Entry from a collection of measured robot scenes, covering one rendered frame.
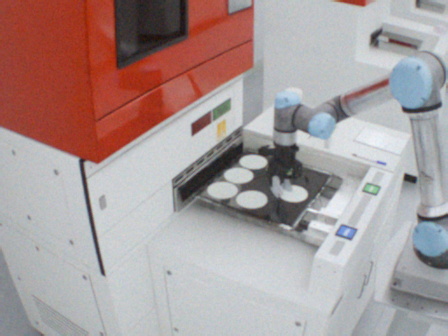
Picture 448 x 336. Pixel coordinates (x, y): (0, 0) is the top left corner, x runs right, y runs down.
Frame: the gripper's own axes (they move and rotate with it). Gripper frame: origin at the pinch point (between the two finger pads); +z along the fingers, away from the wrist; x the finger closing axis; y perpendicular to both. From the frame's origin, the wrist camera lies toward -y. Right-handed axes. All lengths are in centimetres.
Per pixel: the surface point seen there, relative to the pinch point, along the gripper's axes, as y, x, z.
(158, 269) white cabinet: -5.0, -41.7, 19.3
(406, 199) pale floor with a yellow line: -54, 158, 92
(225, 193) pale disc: -10.6, -13.2, 2.0
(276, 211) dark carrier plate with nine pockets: 6.1, -4.3, 2.0
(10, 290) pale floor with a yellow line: -100, -100, 92
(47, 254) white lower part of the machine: -26, -76, 16
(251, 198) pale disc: -4.1, -7.3, 1.9
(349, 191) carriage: 8.2, 26.4, 3.9
